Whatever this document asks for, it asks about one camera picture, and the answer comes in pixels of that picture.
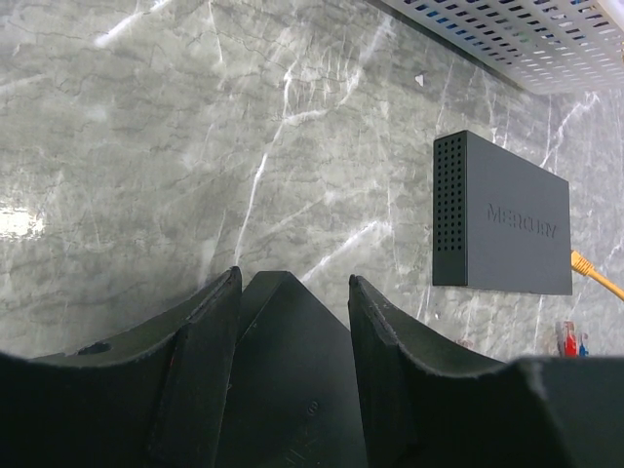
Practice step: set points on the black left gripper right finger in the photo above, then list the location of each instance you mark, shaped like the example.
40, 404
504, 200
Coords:
427, 401

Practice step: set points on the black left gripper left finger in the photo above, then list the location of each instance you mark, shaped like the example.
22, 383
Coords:
151, 396

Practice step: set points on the black network switch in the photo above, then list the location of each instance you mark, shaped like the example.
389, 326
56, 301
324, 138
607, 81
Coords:
500, 223
292, 399

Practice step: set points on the white plastic basket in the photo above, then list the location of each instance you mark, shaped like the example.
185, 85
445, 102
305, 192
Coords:
546, 47

